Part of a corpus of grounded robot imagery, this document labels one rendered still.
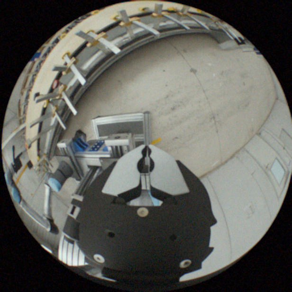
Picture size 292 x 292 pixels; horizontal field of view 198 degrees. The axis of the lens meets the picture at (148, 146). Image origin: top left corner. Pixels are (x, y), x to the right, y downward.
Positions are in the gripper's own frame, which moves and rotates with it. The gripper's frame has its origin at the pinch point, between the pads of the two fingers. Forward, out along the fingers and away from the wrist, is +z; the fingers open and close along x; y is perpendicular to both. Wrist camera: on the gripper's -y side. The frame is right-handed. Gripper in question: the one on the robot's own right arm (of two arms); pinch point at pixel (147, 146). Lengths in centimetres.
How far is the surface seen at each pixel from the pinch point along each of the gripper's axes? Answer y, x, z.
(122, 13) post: -67, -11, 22
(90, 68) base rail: -43, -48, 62
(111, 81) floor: -40, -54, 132
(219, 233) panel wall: 160, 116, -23
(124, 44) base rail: -60, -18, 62
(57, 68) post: -40, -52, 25
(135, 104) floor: 3, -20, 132
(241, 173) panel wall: 113, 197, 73
